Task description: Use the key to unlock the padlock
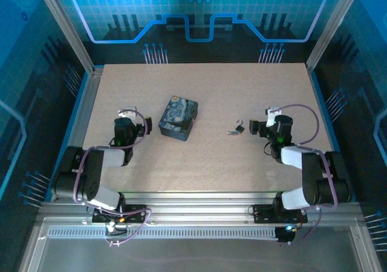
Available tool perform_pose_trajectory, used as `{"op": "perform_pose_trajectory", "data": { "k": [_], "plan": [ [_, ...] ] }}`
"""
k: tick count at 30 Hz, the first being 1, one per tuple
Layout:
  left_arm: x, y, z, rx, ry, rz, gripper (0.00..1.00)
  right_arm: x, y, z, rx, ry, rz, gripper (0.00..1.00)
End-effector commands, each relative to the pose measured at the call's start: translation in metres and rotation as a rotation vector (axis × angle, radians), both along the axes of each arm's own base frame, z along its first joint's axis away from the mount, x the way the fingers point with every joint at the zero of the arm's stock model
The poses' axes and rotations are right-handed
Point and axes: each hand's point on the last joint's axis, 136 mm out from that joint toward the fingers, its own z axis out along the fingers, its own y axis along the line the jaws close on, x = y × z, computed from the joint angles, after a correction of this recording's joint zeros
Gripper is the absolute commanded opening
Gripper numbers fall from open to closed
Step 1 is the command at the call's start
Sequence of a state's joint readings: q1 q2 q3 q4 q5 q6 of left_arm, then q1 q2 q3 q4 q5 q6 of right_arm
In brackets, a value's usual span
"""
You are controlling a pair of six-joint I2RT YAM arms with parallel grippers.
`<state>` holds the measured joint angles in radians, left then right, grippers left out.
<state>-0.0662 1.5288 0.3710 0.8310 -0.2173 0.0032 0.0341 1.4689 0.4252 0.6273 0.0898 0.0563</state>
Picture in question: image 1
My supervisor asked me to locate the starry night print box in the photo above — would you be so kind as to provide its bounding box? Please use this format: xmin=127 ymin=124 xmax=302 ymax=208
xmin=158 ymin=96 xmax=200 ymax=142

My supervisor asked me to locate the black controller box green light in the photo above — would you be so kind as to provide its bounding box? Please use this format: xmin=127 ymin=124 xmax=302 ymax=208
xmin=275 ymin=225 xmax=299 ymax=244

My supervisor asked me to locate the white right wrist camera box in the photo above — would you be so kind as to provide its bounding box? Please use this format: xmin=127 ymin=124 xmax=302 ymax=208
xmin=265 ymin=106 xmax=282 ymax=126

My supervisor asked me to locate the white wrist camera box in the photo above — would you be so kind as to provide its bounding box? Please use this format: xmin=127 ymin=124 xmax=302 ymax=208
xmin=265 ymin=106 xmax=282 ymax=126
xmin=117 ymin=105 xmax=137 ymax=125

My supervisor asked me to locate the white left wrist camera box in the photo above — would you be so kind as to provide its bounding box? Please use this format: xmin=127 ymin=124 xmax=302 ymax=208
xmin=117 ymin=105 xmax=137 ymax=125

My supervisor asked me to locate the aluminium side rail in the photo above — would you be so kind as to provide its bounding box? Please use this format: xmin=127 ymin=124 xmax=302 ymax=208
xmin=50 ymin=67 xmax=104 ymax=201

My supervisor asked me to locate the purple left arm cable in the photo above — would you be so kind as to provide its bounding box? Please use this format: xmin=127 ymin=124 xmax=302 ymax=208
xmin=72 ymin=109 xmax=152 ymax=246

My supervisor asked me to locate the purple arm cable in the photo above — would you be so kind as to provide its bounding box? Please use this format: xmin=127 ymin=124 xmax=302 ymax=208
xmin=72 ymin=109 xmax=152 ymax=246
xmin=273 ymin=103 xmax=339 ymax=241

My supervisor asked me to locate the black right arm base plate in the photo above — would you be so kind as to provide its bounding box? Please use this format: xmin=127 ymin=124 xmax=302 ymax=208
xmin=252 ymin=204 xmax=308 ymax=224

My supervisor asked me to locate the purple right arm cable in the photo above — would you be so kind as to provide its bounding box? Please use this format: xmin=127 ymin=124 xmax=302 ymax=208
xmin=273 ymin=103 xmax=339 ymax=241

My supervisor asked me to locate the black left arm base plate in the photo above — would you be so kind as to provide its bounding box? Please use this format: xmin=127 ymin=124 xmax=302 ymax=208
xmin=91 ymin=204 xmax=152 ymax=224

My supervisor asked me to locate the aluminium frame rail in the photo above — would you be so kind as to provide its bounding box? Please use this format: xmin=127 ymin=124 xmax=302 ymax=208
xmin=38 ymin=191 xmax=362 ymax=222

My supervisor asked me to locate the slotted grey cable duct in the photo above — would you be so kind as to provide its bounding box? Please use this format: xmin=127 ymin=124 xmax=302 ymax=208
xmin=47 ymin=227 xmax=279 ymax=240

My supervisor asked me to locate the aluminium frame post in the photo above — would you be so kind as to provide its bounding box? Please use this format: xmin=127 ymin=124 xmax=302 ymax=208
xmin=33 ymin=0 xmax=97 ymax=74
xmin=305 ymin=0 xmax=365 ymax=71

